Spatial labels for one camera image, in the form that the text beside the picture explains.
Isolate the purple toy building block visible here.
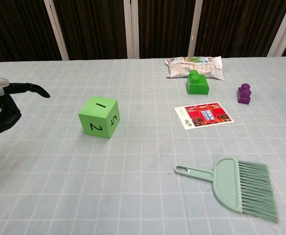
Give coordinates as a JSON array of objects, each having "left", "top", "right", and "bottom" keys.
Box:
[{"left": 236, "top": 83, "right": 252, "bottom": 105}]

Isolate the light green numbered cube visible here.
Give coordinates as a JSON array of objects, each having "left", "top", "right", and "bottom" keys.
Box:
[{"left": 78, "top": 96, "right": 121, "bottom": 140}]

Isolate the red picture card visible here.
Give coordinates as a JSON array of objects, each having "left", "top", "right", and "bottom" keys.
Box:
[{"left": 174, "top": 102, "right": 234, "bottom": 131}]

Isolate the teal hand brush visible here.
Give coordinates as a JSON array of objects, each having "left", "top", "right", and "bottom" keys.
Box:
[{"left": 174, "top": 158, "right": 280, "bottom": 223}]

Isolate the white partition post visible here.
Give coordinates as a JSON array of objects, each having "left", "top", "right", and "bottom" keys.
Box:
[
  {"left": 267, "top": 0, "right": 286, "bottom": 57},
  {"left": 44, "top": 0, "right": 69, "bottom": 61},
  {"left": 188, "top": 0, "right": 203, "bottom": 57},
  {"left": 123, "top": 0, "right": 140, "bottom": 59}
]

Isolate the silver printed snack packet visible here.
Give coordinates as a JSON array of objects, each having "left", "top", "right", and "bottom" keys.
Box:
[{"left": 165, "top": 56, "right": 225, "bottom": 81}]

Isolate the light blue checked tablecloth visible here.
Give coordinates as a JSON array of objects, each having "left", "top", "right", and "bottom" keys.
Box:
[{"left": 0, "top": 56, "right": 286, "bottom": 235}]

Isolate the green toy building block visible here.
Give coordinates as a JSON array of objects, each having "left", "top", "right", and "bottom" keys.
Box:
[{"left": 186, "top": 69, "right": 210, "bottom": 95}]

